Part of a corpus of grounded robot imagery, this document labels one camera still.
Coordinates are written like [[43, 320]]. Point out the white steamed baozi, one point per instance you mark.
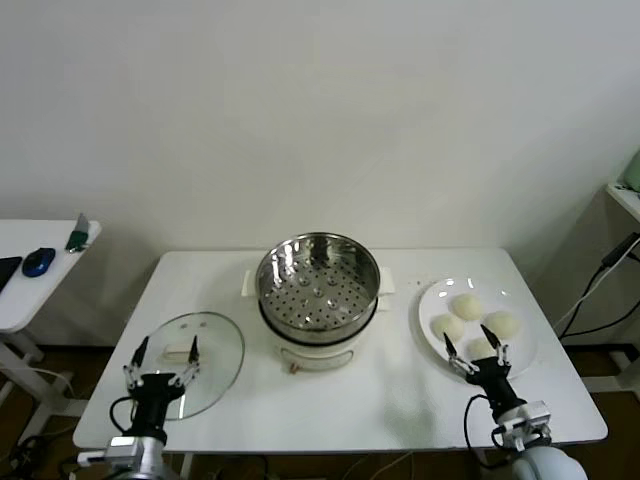
[[504, 322], [477, 346], [466, 306], [442, 325]]

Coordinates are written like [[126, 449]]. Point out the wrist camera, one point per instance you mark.
[[530, 417], [92, 456]]

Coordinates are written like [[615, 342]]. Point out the white round plate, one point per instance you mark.
[[520, 350]]

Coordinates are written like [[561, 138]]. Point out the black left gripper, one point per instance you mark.
[[154, 387]]

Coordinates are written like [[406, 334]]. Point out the mint green appliance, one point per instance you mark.
[[634, 172]]

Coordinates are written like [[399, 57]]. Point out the glass pot lid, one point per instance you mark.
[[220, 350]]

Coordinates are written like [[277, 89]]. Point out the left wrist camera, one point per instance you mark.
[[92, 456]]

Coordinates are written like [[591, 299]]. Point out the blue computer mouse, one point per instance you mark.
[[39, 261]]

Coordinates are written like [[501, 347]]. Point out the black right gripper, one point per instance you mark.
[[492, 375]]

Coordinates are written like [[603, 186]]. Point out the black phone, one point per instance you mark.
[[7, 270]]

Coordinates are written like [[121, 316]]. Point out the white electric cooker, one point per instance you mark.
[[315, 357]]

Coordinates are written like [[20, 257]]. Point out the stainless steel steamer basket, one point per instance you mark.
[[320, 295]]

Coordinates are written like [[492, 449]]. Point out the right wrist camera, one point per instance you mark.
[[530, 417]]

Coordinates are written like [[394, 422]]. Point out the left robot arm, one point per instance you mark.
[[140, 457]]

